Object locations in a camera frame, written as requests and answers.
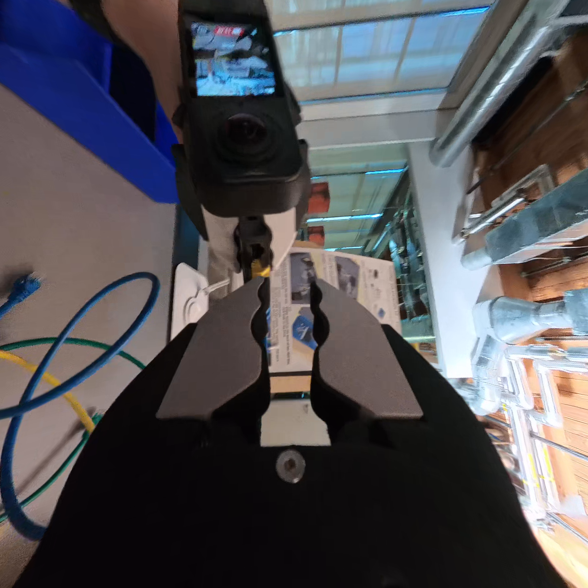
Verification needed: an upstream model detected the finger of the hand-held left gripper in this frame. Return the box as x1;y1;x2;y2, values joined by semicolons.
270;210;298;266
201;209;246;301

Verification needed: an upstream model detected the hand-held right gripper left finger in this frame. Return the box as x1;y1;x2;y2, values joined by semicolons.
155;276;272;421

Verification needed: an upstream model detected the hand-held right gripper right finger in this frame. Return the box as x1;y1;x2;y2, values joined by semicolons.
309;278;424;421

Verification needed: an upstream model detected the yellow ethernet cable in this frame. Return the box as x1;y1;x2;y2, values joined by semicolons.
0;258;273;434

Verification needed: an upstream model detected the person's left forearm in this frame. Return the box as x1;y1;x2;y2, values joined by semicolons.
69;0;185;138

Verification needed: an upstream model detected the white charging pad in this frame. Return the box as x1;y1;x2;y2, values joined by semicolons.
170;262;231;344

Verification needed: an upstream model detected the printed instruction poster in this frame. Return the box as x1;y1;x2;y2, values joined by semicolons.
268;247;403;374

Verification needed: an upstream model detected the blue plastic bin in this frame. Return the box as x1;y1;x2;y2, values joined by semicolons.
0;0;181;205

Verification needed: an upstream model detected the orange wall sign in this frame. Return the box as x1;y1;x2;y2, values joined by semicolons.
309;181;331;245

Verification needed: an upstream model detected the green ethernet cable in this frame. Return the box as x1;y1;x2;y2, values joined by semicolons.
0;337;147;524

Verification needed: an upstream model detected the blue ethernet cable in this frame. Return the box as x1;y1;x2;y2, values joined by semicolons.
0;271;161;541

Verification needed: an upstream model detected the round ribbed metal duct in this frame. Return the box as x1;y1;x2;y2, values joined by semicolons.
472;289;588;347

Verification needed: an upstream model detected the rectangular metal air duct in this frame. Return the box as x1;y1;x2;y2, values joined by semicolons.
461;176;588;273

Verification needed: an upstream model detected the large smooth metal duct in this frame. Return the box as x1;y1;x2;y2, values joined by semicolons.
428;0;559;169

